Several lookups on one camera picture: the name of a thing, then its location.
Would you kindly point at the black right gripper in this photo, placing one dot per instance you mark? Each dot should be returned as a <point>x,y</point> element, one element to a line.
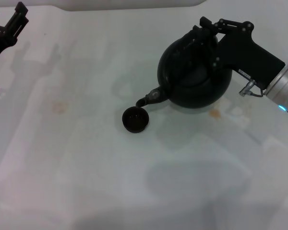
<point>249,55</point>

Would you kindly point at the black round teapot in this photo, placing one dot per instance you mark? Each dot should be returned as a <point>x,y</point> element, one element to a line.
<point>194,79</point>

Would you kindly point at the small dark teacup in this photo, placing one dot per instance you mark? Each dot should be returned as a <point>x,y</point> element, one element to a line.
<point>135,119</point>

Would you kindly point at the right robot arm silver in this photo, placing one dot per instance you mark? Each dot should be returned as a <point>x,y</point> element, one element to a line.
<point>286,88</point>

